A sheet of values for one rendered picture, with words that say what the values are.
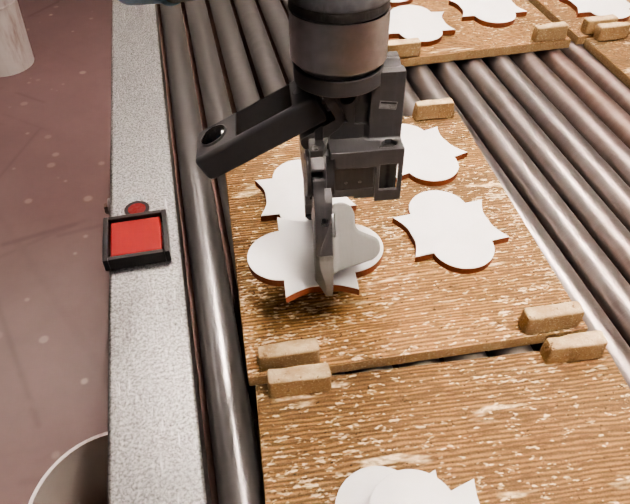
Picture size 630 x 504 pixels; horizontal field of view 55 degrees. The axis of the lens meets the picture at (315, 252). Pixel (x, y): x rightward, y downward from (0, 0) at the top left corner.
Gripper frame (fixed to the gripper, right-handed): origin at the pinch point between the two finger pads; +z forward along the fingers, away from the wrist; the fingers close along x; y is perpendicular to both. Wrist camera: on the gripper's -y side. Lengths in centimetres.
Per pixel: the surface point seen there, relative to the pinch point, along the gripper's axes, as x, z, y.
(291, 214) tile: 12.2, 4.9, -1.5
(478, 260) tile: 2.3, 5.5, 18.5
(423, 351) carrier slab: -8.2, 7.0, 9.8
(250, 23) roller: 70, 4, -4
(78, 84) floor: 220, 88, -84
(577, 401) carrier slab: -15.3, 7.4, 22.6
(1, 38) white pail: 231, 69, -114
